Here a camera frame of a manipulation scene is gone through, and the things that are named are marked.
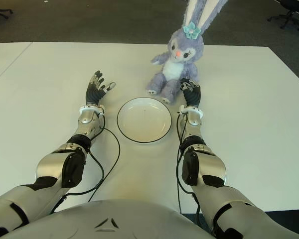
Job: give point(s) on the robot left hand black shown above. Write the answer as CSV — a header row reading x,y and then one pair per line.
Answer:
x,y
92,93

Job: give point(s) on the robot right hand black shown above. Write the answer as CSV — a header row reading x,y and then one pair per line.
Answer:
x,y
192,95

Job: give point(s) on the purple plush bunny doll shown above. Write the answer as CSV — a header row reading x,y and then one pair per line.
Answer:
x,y
175,67

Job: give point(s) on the robot left arm silver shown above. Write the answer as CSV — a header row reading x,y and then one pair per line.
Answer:
x,y
49,166

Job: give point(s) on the robot right arm silver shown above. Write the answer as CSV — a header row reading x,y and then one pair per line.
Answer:
x,y
211,164

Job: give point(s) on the white plate black rim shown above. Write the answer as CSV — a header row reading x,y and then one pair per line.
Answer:
x,y
144,120

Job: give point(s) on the black office chair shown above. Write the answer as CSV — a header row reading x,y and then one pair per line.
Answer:
x,y
0,11
287,21

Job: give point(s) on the robot torso grey shell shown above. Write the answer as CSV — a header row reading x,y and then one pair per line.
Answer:
x,y
107,219

